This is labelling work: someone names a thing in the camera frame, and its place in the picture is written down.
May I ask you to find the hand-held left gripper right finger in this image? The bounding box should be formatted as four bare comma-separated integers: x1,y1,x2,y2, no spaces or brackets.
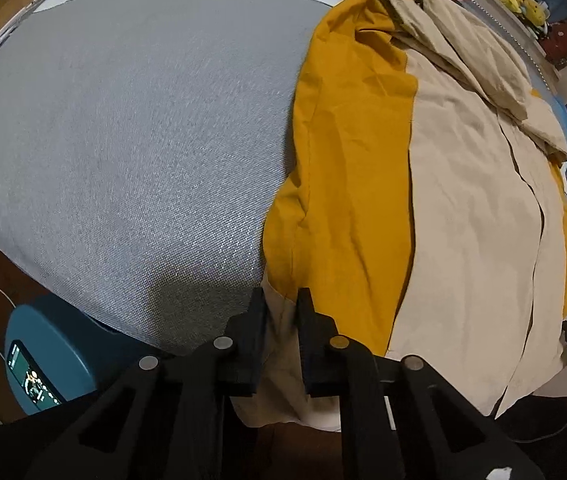
297,287,548,480

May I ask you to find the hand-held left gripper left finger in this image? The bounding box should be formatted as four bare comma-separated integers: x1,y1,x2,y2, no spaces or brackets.
23,287,269,480

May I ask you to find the beige and yellow jacket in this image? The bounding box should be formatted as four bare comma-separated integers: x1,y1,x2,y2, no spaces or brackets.
230,0,567,433

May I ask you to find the teal stool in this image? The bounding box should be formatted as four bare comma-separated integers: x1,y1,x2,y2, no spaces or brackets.
4,294,126,416

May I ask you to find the grey bed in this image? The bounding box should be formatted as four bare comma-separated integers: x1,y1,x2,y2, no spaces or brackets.
0,0,567,361

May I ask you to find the smartphone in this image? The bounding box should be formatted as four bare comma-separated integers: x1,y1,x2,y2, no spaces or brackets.
6,341,62,407

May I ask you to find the dark red cushion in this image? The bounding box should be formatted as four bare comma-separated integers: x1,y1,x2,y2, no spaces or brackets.
543,20,567,70

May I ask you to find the yellow and blue plush toy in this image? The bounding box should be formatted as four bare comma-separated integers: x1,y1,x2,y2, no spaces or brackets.
518,0,554,31

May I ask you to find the black cable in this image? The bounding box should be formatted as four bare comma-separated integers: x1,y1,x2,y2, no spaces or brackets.
511,406,567,444

